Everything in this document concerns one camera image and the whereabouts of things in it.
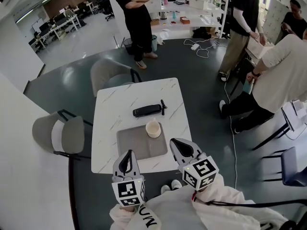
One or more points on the white storage box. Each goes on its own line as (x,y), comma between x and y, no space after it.
(256,48)

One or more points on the row of white office desks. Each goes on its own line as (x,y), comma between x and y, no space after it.
(57,30)

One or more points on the person's left white shoe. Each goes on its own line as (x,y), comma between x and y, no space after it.
(165,189)

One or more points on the white marble table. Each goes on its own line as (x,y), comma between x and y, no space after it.
(112,109)

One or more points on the pale teal waste bin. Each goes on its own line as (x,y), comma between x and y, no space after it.
(154,43)

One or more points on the blue chair black legs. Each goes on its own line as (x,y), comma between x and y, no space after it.
(292,166)

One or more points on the grey upholstered chair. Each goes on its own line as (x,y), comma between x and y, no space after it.
(108,73)

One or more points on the grey desk black legs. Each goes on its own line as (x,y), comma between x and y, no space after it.
(297,118)

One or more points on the black oblong case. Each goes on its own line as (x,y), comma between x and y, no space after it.
(147,110)

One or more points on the grey and white chair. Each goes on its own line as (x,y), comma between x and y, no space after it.
(74,135)

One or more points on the person's left forearm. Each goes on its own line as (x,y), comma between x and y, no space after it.
(122,217)

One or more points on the grey plastic tray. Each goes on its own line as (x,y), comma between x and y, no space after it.
(134,142)

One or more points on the white shelf rack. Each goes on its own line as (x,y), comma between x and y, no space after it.
(192,20)

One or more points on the beige ceramic mug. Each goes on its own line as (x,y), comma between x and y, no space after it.
(153,129)

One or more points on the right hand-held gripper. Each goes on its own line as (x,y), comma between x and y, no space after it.
(201,172)

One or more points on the person's right forearm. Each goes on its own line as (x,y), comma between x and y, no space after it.
(227,200)

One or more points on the person's torso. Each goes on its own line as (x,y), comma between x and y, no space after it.
(175,212)

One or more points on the person's right white shoe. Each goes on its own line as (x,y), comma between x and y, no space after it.
(176,184)

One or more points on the person's white shoe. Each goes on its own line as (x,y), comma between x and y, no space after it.
(176,184)
(165,189)

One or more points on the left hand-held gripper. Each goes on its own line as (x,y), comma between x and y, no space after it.
(128,190)

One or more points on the small black mesh bin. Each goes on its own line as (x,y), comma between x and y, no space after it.
(127,46)

